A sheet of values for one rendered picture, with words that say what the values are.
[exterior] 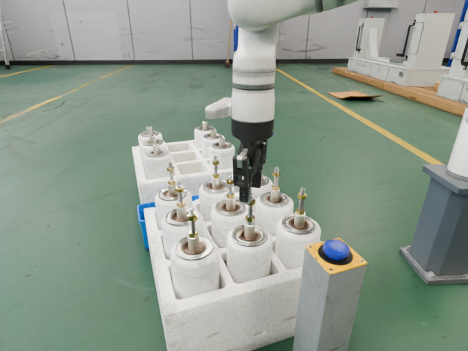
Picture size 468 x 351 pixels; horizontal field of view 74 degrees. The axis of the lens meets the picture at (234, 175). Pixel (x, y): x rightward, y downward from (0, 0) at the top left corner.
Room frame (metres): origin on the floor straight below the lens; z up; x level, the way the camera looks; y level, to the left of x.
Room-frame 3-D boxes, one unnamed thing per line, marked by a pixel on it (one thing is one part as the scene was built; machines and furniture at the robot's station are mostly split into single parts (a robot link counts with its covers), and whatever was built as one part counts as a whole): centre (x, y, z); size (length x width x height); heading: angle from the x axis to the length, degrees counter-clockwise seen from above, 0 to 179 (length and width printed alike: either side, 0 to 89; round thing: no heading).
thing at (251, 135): (0.53, -0.03, 0.46); 0.08 x 0.08 x 0.09
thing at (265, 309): (0.64, 0.01, 0.09); 0.39 x 0.39 x 0.18; 20
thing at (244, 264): (0.53, -0.03, 0.16); 0.10 x 0.10 x 0.18
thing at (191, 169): (1.16, 0.20, 0.09); 0.39 x 0.39 x 0.18; 20
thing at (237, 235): (0.53, -0.03, 0.25); 0.08 x 0.08 x 0.01
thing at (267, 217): (0.68, -0.10, 0.16); 0.10 x 0.10 x 0.18
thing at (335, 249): (0.40, -0.16, 0.32); 0.04 x 0.04 x 0.02
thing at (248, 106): (0.54, -0.02, 0.53); 0.11 x 0.09 x 0.06; 70
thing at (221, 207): (0.64, 0.01, 0.25); 0.08 x 0.08 x 0.01
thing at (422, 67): (4.31, -2.09, 0.45); 1.61 x 0.57 x 0.74; 4
